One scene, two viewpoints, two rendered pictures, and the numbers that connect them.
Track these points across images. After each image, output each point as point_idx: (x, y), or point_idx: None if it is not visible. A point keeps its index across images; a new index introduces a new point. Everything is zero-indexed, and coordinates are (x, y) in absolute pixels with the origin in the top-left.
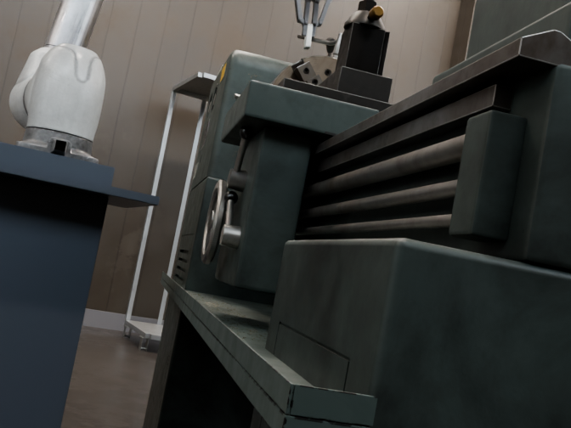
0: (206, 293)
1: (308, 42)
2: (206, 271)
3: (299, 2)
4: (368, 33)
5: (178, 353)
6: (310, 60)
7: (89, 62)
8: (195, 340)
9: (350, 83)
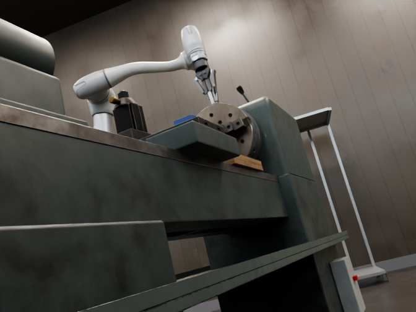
0: (221, 267)
1: (212, 101)
2: (216, 254)
3: (199, 85)
4: (121, 111)
5: (223, 308)
6: (199, 115)
7: None
8: (228, 296)
9: None
